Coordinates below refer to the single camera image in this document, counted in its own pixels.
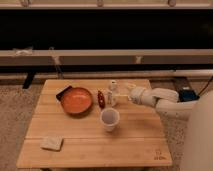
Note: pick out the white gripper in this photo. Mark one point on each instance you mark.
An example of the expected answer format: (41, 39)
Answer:
(139, 95)

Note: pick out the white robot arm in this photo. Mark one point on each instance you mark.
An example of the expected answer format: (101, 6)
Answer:
(197, 152)

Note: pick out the orange ceramic bowl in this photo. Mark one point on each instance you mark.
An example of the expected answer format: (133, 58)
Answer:
(76, 101)

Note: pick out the small white cap piece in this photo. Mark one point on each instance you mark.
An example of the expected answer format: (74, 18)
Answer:
(113, 85)

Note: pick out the small white bottle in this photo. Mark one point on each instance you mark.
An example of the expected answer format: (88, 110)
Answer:
(111, 98)

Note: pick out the white paper cup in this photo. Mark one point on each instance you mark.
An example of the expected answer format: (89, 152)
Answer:
(109, 118)

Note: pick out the wooden table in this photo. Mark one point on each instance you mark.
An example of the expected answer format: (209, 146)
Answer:
(138, 141)

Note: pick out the blue power adapter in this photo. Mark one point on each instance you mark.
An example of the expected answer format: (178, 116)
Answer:
(186, 95)

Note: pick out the black flat object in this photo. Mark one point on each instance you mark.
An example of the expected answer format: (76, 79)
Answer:
(60, 95)

